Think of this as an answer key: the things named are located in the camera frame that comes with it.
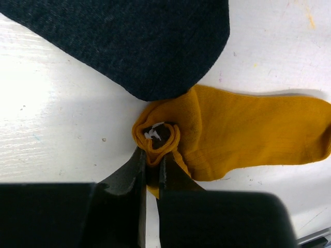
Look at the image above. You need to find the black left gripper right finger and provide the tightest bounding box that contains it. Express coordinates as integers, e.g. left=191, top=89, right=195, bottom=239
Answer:
left=159, top=153, right=205, bottom=193

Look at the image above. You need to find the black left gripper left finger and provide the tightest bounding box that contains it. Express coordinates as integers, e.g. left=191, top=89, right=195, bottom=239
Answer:
left=99, top=148, right=146, bottom=247

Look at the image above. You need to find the mustard yellow sock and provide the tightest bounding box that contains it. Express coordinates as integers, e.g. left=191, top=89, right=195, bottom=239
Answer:
left=131, top=84, right=331, bottom=199

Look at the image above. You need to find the navy santa sock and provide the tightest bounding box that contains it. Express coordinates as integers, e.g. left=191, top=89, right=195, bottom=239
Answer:
left=1, top=0, right=230, bottom=101

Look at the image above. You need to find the aluminium rail frame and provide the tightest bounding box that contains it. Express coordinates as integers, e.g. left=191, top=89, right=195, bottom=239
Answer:
left=297, top=227, right=330, bottom=248

